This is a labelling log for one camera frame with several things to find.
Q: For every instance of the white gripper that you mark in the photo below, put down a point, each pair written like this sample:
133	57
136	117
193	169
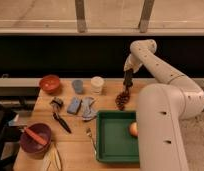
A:
132	63

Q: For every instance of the black rectangular eraser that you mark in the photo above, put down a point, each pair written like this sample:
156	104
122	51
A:
128	78

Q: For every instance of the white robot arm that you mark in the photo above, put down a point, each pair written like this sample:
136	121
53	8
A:
160	107

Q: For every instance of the white metal cup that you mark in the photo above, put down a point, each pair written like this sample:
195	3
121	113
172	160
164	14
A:
97	84

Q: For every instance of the blue plastic cup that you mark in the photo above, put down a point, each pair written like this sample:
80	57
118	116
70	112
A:
77	86

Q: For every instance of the apple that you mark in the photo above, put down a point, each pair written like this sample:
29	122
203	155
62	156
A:
133	129

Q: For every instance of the crumpled blue cloth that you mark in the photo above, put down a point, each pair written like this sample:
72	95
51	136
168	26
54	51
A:
88	113

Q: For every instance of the green plastic tray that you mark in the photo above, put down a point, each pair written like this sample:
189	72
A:
114	143

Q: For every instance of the orange bowl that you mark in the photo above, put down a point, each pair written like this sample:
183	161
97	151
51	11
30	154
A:
49	83

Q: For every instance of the red stick in bowl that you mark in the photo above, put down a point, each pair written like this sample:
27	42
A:
36	137

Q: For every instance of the yellow banana peel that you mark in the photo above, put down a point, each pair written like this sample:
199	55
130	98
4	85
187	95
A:
51	158

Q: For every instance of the purple bowl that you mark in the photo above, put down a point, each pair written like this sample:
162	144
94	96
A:
29	145

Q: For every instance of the black chair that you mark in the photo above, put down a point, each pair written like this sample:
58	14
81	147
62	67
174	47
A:
7	134

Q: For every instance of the black handled brush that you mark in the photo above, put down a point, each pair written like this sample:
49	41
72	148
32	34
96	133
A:
57	104

